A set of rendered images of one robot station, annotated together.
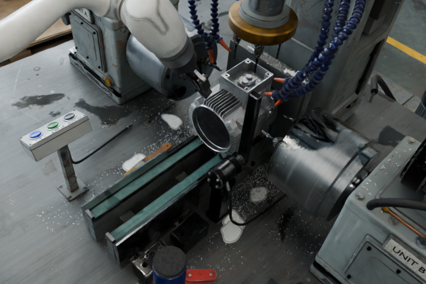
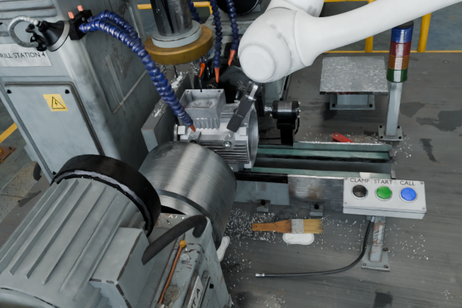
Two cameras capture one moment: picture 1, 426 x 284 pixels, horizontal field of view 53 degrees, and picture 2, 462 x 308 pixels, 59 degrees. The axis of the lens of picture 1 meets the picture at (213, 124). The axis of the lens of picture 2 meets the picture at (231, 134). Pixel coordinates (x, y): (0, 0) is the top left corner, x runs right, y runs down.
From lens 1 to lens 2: 1.54 m
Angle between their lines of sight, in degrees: 76
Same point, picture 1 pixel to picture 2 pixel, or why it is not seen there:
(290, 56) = (139, 106)
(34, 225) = (435, 252)
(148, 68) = (228, 192)
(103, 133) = (291, 292)
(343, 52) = not seen: hidden behind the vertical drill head
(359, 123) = not seen: hidden behind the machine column
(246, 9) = (190, 31)
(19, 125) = not seen: outside the picture
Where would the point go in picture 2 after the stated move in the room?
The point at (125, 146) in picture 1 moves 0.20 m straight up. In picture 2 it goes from (287, 259) to (282, 209)
